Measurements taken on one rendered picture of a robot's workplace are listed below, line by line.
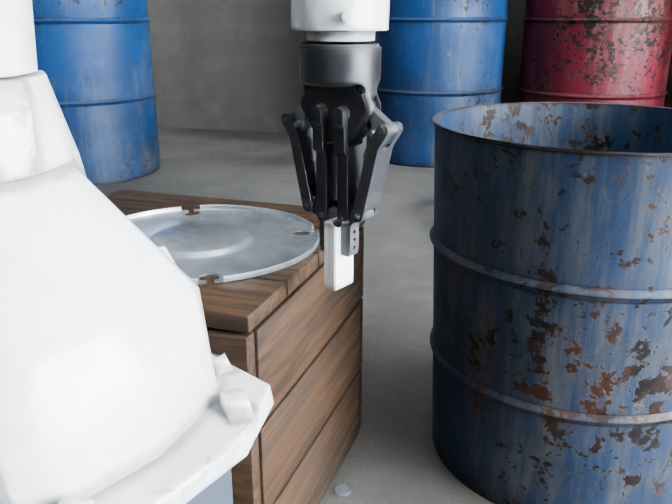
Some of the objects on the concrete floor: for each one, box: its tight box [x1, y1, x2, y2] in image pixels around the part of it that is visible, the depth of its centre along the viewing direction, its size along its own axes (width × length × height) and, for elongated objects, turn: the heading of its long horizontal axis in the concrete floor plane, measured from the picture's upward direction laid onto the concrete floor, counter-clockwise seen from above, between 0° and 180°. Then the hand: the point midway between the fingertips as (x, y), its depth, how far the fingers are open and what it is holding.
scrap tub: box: [430, 102, 672, 504], centre depth 98 cm, size 42×42×48 cm
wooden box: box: [106, 189, 365, 504], centre depth 93 cm, size 40×38×35 cm
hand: (338, 252), depth 70 cm, fingers closed
